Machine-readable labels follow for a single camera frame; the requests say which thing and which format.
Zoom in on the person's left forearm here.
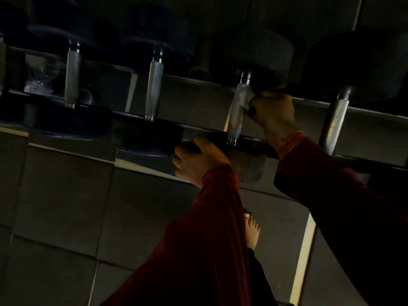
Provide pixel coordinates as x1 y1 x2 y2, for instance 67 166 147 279
101 164 253 306

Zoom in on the white wiping cloth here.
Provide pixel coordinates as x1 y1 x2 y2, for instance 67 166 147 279
237 85 256 111

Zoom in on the person's bare foot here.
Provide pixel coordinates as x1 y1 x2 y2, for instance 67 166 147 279
244 211 261 251

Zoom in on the person's right hand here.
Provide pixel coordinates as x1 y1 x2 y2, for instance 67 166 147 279
247 91 301 151

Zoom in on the person's left hand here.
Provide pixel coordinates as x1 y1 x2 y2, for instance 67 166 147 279
172 136 232 189

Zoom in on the person's right forearm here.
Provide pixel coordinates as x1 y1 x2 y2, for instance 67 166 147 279
273 133 408 306

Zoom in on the person's black trouser leg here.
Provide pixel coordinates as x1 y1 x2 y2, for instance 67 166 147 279
247 248 278 306

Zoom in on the black dumbbell with steel handle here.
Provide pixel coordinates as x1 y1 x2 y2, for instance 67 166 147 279
204 28 294 183
0 28 29 125
26 0 113 139
301 28 408 195
111 6 196 157

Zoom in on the dark metal dumbbell rack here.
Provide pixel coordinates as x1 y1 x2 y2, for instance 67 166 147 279
0 44 408 176

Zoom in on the clear crumpled plastic bag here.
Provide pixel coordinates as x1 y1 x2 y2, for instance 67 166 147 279
24 54 66 94

